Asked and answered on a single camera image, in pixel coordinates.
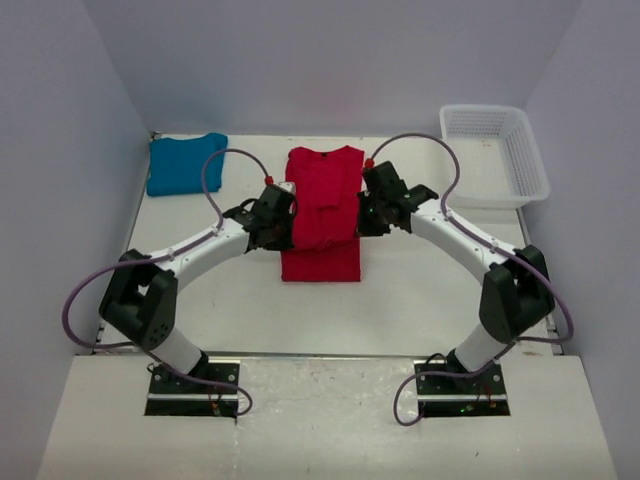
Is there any folded blue t shirt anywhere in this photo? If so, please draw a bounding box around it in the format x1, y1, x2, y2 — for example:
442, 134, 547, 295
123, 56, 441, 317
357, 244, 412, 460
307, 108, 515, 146
146, 133, 228, 197

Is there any red t shirt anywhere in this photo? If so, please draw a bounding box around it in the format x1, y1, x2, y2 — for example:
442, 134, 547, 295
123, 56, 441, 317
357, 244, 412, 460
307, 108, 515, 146
281, 146, 364, 283

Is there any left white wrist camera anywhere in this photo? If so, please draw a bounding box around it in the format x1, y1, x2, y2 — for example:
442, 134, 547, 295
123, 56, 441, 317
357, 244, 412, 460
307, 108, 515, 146
277, 182, 296, 194

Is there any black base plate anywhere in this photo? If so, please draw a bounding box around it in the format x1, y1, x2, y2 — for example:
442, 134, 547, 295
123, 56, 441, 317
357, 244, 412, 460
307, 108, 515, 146
414, 356, 511, 418
144, 361, 240, 419

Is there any white plastic basket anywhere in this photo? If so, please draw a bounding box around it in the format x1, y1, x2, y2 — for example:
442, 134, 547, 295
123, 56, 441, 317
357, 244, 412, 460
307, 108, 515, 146
439, 104, 550, 210

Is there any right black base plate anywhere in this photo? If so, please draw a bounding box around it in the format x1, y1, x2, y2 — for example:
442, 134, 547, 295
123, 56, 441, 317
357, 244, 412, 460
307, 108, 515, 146
414, 356, 511, 418

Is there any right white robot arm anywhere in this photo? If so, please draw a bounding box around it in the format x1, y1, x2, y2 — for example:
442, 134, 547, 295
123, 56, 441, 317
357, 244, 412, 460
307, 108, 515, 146
357, 159, 555, 393

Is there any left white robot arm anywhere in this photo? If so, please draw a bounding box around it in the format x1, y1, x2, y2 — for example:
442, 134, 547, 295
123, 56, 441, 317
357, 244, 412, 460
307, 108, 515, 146
99, 182, 297, 393

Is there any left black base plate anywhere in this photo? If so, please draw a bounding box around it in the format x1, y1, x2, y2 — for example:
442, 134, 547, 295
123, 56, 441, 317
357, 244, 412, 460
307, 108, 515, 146
144, 361, 240, 419

